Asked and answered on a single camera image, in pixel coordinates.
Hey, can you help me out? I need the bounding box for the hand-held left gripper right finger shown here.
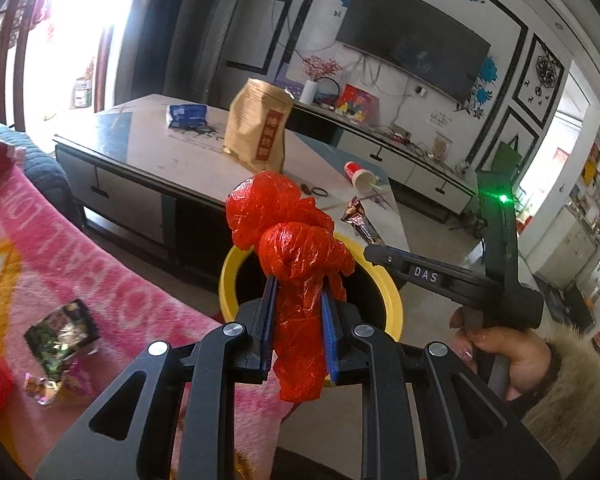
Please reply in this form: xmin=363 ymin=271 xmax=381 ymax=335
xmin=321 ymin=279 xmax=561 ymax=480

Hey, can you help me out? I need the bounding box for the black framed wall decor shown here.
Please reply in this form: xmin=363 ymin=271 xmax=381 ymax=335
xmin=512 ymin=34 xmax=566 ymax=128

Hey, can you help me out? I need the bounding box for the brown paper bag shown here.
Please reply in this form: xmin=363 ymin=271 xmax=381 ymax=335
xmin=223 ymin=78 xmax=296 ymax=175

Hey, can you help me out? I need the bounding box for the blue tissue packet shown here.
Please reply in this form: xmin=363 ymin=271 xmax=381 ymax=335
xmin=166 ymin=103 xmax=210 ymax=130

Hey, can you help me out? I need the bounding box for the pink candy wrapper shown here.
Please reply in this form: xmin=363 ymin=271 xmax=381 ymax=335
xmin=24 ymin=365 xmax=96 ymax=406

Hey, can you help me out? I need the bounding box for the coffee table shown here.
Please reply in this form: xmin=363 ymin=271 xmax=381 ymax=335
xmin=52 ymin=94 xmax=411 ymax=291

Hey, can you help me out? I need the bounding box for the grey curtain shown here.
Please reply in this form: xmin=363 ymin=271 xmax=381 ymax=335
xmin=115 ymin=0 xmax=261 ymax=111

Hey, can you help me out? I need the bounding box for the red plastic bag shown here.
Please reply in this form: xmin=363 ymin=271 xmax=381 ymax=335
xmin=225 ymin=171 xmax=355 ymax=403

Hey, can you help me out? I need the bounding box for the red printed box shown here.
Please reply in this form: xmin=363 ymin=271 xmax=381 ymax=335
xmin=336 ymin=85 xmax=381 ymax=120

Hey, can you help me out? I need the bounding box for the blue sofa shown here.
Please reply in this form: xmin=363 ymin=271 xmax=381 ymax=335
xmin=0 ymin=121 xmax=76 ymax=216

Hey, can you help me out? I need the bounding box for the green pea snack packet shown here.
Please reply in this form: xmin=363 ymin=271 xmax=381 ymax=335
xmin=24 ymin=299 xmax=101 ymax=383

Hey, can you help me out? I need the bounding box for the pink and yellow printed blanket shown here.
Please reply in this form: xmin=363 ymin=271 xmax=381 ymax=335
xmin=0 ymin=162 xmax=301 ymax=480

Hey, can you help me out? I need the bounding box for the wooden window frame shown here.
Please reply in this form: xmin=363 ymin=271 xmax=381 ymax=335
xmin=0 ymin=0 xmax=37 ymax=131

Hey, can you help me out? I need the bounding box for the yellow trash bin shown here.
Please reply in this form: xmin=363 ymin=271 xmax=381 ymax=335
xmin=219 ymin=232 xmax=405 ymax=386

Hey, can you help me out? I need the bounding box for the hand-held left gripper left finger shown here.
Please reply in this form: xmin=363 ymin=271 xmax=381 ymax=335
xmin=35 ymin=275 xmax=281 ymax=480

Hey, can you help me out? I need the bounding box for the brown chocolate bar wrapper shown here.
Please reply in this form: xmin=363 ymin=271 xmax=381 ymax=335
xmin=340 ymin=195 xmax=378 ymax=246

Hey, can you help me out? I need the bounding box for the black flat television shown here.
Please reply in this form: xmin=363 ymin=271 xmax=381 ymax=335
xmin=335 ymin=0 xmax=492 ymax=106

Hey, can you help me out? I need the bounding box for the person's right forearm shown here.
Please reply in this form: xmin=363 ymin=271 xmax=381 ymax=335
xmin=520 ymin=322 xmax=600 ymax=476

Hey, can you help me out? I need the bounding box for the white container by window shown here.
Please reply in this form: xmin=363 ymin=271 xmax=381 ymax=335
xmin=72 ymin=60 xmax=93 ymax=108

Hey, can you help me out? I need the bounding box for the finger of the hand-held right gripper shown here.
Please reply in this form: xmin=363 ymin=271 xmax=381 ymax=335
xmin=364 ymin=242 xmax=488 ymax=308

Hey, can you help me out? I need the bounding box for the white television cabinet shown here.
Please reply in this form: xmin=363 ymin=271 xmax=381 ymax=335
xmin=290 ymin=102 xmax=476 ymax=216

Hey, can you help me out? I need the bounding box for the red paper cup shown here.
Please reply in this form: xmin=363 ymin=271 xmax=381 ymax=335
xmin=343 ymin=161 xmax=381 ymax=192

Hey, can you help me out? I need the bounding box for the person's right hand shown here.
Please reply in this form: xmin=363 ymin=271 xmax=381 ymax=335
xmin=450 ymin=307 xmax=556 ymax=403

